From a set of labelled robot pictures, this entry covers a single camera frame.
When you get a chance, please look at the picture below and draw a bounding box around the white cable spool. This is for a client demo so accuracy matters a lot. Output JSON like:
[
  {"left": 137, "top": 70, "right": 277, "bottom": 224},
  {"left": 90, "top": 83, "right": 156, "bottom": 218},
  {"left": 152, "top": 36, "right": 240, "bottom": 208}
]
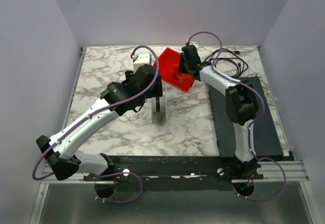
[{"left": 151, "top": 85, "right": 167, "bottom": 126}]

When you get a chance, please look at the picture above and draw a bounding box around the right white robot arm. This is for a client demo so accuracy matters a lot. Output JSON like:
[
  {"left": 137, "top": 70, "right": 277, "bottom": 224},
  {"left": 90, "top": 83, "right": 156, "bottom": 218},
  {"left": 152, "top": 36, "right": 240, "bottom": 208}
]
[{"left": 179, "top": 45, "right": 263, "bottom": 169}]

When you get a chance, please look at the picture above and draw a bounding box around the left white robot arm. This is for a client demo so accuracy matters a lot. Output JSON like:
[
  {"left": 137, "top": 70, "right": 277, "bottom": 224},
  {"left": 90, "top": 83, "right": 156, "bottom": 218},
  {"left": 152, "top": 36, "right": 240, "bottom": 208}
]
[{"left": 36, "top": 64, "right": 163, "bottom": 181}]

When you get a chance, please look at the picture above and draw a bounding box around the red plastic bin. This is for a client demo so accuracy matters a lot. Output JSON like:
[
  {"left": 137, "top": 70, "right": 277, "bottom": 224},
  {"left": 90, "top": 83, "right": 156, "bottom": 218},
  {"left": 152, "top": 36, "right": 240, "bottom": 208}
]
[{"left": 158, "top": 48, "right": 194, "bottom": 92}]

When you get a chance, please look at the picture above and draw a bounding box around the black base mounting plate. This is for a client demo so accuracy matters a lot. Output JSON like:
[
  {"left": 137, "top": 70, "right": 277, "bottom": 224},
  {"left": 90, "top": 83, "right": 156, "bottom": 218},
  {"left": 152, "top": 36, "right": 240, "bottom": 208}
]
[{"left": 83, "top": 156, "right": 263, "bottom": 191}]

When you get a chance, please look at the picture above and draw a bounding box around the dark grey mat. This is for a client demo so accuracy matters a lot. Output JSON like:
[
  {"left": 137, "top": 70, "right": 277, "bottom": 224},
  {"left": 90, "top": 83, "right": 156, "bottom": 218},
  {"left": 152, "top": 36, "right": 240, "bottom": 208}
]
[{"left": 208, "top": 75, "right": 284, "bottom": 158}]

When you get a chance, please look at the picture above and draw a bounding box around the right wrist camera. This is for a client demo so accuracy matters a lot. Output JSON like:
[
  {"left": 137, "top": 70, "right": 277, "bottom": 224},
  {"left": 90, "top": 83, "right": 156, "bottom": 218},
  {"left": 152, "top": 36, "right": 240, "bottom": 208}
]
[{"left": 186, "top": 41, "right": 199, "bottom": 49}]

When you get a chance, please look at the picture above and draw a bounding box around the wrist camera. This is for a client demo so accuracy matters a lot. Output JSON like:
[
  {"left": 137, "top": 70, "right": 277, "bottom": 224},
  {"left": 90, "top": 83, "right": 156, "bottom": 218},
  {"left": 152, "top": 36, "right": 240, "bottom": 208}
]
[
  {"left": 132, "top": 53, "right": 152, "bottom": 72},
  {"left": 186, "top": 41, "right": 199, "bottom": 49}
]

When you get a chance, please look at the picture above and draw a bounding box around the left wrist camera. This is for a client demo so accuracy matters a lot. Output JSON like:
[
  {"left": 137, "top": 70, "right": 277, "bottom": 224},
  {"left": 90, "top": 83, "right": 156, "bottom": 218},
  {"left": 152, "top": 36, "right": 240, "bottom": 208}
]
[{"left": 132, "top": 53, "right": 152, "bottom": 72}]

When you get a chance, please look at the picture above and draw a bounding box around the black coiled cable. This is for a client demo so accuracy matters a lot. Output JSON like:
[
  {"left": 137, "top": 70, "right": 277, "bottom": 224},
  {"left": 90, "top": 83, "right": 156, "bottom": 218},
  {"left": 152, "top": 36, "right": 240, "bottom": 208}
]
[{"left": 204, "top": 47, "right": 249, "bottom": 78}]

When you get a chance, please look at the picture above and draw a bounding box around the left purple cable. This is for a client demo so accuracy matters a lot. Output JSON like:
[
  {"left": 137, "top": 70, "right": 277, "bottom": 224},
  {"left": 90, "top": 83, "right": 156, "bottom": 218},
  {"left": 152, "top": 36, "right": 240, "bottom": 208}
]
[{"left": 31, "top": 45, "right": 160, "bottom": 181}]

